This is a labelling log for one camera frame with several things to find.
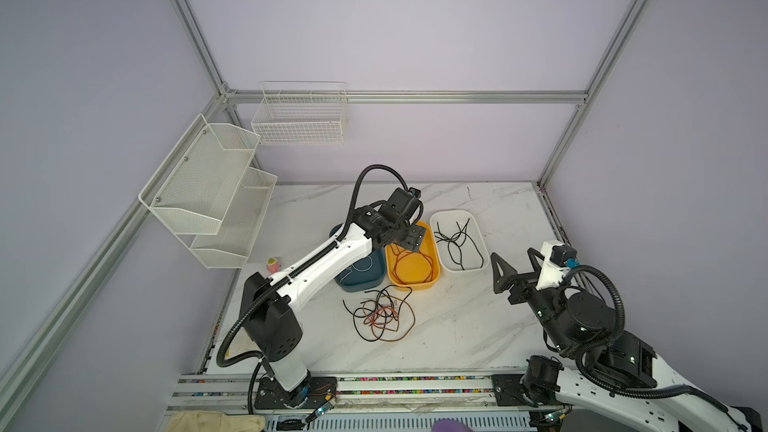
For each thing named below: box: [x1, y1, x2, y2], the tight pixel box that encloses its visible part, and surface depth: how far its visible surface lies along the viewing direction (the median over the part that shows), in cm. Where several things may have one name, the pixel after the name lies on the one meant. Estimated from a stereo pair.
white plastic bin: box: [430, 210, 490, 273], surface depth 103 cm
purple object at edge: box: [431, 419, 472, 432], surface depth 71 cm
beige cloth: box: [165, 411, 266, 432], surface depth 70 cm
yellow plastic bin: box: [385, 223, 441, 291], surface depth 98 cm
